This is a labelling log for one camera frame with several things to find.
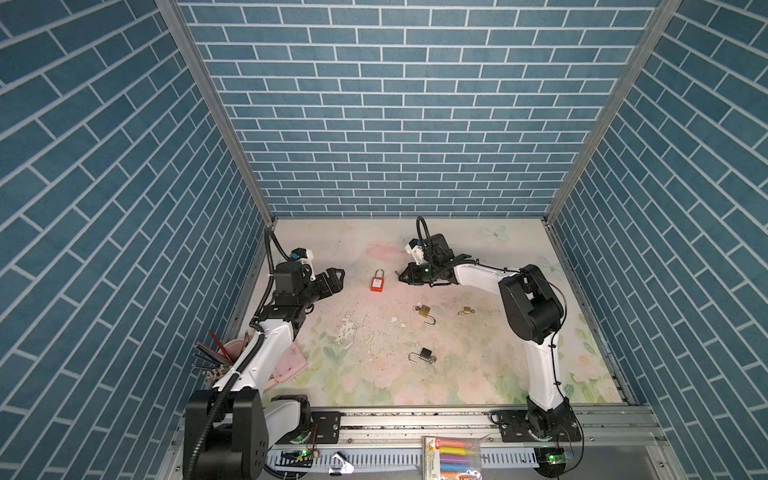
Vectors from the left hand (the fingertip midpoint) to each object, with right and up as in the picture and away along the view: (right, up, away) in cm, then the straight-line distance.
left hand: (335, 274), depth 85 cm
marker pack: (+31, -42, -16) cm, 54 cm away
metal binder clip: (+5, -43, -16) cm, 46 cm away
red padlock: (+11, -5, +14) cm, 19 cm away
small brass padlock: (+40, -13, +10) cm, 44 cm away
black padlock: (+26, -23, -1) cm, 35 cm away
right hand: (+18, -2, +12) cm, 22 cm away
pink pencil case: (-12, -25, -4) cm, 28 cm away
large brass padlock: (+27, -13, +9) cm, 31 cm away
